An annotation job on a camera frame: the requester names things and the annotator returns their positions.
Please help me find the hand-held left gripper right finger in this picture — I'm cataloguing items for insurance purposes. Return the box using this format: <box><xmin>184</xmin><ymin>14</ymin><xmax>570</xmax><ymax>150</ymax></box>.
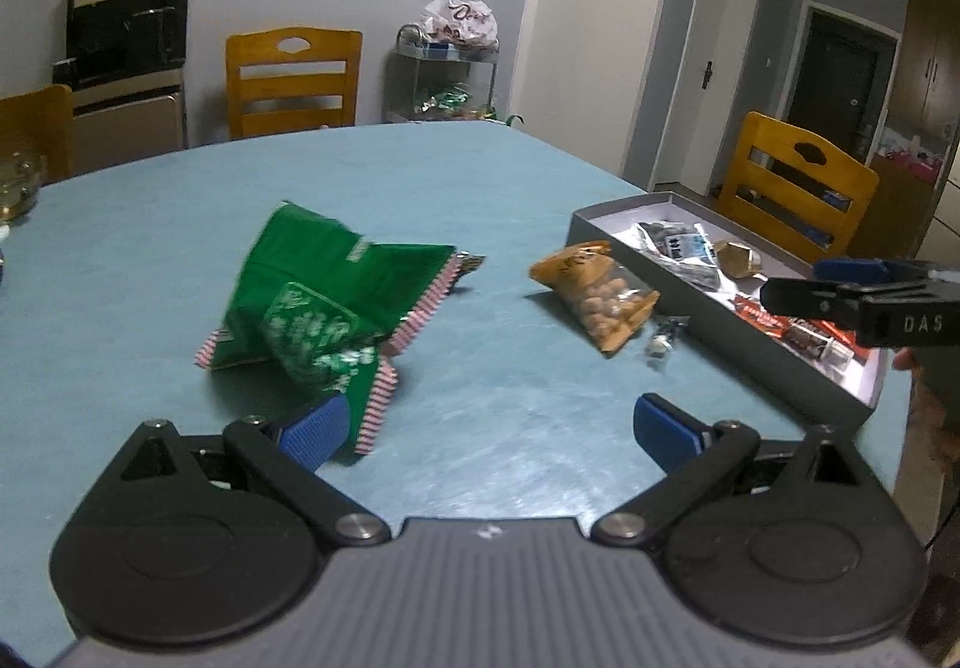
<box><xmin>591</xmin><ymin>394</ymin><xmax>875</xmax><ymax>549</ymax></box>

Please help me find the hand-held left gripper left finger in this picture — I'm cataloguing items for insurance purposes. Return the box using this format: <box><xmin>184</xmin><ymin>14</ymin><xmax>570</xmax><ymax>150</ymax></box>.
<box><xmin>97</xmin><ymin>392</ymin><xmax>391</xmax><ymax>547</ymax></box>

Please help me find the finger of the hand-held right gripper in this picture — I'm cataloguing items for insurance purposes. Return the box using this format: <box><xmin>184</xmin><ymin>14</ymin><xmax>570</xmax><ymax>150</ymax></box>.
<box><xmin>760</xmin><ymin>276</ymin><xmax>960</xmax><ymax>348</ymax></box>
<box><xmin>814</xmin><ymin>257</ymin><xmax>960</xmax><ymax>288</ymax></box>

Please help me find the orange snack packet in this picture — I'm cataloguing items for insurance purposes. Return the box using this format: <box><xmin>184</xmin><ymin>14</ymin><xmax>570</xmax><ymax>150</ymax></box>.
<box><xmin>733</xmin><ymin>293</ymin><xmax>803</xmax><ymax>335</ymax></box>

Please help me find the grey cardboard box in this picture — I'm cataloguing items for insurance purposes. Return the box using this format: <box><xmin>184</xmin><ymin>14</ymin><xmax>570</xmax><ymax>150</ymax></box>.
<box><xmin>566</xmin><ymin>190</ymin><xmax>893</xmax><ymax>433</ymax></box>

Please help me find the green snack bag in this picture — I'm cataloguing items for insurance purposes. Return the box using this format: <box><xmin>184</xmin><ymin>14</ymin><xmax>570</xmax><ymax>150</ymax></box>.
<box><xmin>195</xmin><ymin>201</ymin><xmax>487</xmax><ymax>457</ymax></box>

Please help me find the person's right hand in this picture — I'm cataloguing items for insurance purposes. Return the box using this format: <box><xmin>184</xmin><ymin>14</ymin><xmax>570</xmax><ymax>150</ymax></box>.
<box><xmin>892</xmin><ymin>347</ymin><xmax>960</xmax><ymax>429</ymax></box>

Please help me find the small clear candy packet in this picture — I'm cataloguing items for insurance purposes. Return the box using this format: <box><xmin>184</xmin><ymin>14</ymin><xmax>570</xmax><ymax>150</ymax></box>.
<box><xmin>646</xmin><ymin>314</ymin><xmax>691</xmax><ymax>363</ymax></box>

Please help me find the gold wrapped candy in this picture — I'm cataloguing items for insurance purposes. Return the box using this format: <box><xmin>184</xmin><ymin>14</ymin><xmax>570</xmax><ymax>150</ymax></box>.
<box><xmin>712</xmin><ymin>239</ymin><xmax>766</xmax><ymax>280</ymax></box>

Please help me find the wooden chair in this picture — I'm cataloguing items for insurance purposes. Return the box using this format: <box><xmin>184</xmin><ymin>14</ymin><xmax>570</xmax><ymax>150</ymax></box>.
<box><xmin>716</xmin><ymin>111</ymin><xmax>880</xmax><ymax>264</ymax></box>
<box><xmin>0</xmin><ymin>84</ymin><xmax>76</xmax><ymax>181</ymax></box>
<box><xmin>225</xmin><ymin>26</ymin><xmax>363</xmax><ymax>140</ymax></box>

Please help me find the clear orange peanut bag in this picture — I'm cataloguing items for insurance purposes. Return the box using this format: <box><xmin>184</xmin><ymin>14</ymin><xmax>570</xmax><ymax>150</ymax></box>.
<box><xmin>529</xmin><ymin>240</ymin><xmax>661</xmax><ymax>358</ymax></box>

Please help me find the clear seed packet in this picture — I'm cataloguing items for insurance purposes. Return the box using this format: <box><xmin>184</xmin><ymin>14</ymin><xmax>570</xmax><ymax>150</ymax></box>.
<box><xmin>636</xmin><ymin>220</ymin><xmax>740</xmax><ymax>298</ymax></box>

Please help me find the dark door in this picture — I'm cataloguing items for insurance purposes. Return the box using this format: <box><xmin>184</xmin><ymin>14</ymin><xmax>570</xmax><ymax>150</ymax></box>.
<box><xmin>784</xmin><ymin>0</ymin><xmax>901</xmax><ymax>163</ymax></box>

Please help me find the brown wooden cabinet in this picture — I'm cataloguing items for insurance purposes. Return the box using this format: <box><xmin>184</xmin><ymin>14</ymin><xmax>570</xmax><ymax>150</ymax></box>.
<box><xmin>892</xmin><ymin>0</ymin><xmax>960</xmax><ymax>136</ymax></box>

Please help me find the white door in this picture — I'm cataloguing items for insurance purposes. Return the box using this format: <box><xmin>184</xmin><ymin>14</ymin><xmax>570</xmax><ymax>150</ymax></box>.
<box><xmin>679</xmin><ymin>0</ymin><xmax>766</xmax><ymax>196</ymax></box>

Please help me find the pile of wrapped candies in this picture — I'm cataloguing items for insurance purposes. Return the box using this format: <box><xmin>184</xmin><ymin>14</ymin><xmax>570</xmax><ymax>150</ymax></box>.
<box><xmin>416</xmin><ymin>84</ymin><xmax>490</xmax><ymax>118</ymax></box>

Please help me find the metal rack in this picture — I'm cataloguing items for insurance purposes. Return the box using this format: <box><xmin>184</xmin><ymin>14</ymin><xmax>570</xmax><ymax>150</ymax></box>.
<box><xmin>382</xmin><ymin>24</ymin><xmax>502</xmax><ymax>125</ymax></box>

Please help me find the glass ashtray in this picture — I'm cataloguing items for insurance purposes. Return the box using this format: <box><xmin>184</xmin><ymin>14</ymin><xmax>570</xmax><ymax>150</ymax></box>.
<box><xmin>0</xmin><ymin>150</ymin><xmax>47</xmax><ymax>223</ymax></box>

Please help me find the black and beige water dispenser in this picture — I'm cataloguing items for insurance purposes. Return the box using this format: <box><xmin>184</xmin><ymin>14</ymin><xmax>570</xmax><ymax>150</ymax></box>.
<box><xmin>52</xmin><ymin>0</ymin><xmax>192</xmax><ymax>174</ymax></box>

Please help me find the white plastic bag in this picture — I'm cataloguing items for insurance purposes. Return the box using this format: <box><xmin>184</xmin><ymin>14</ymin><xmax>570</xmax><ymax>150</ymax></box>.
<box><xmin>420</xmin><ymin>0</ymin><xmax>500</xmax><ymax>50</ymax></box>

